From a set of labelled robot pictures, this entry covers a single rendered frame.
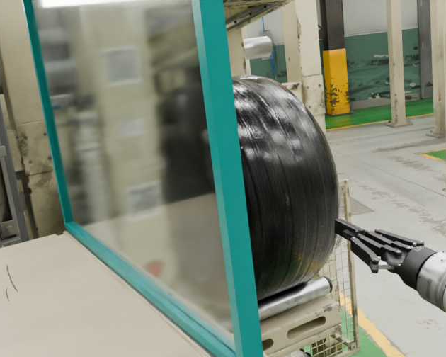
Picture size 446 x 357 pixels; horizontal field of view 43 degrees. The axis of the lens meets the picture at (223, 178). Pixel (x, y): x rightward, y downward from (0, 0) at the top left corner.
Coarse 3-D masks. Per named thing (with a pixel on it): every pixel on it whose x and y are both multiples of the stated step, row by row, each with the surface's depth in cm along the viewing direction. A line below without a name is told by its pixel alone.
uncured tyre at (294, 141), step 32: (256, 96) 125; (288, 96) 128; (256, 128) 119; (288, 128) 122; (320, 128) 129; (256, 160) 115; (288, 160) 118; (320, 160) 122; (256, 192) 114; (288, 192) 117; (320, 192) 121; (256, 224) 115; (288, 224) 118; (320, 224) 123; (256, 256) 118; (288, 256) 122; (320, 256) 128; (256, 288) 124; (288, 288) 136
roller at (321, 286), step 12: (324, 276) 145; (300, 288) 140; (312, 288) 140; (324, 288) 142; (264, 300) 135; (276, 300) 136; (288, 300) 137; (300, 300) 138; (264, 312) 133; (276, 312) 135
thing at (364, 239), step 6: (360, 234) 107; (360, 240) 107; (366, 240) 105; (372, 240) 105; (372, 246) 104; (378, 246) 103; (384, 246) 102; (390, 246) 102; (378, 252) 103; (384, 252) 102; (390, 252) 100; (396, 252) 99
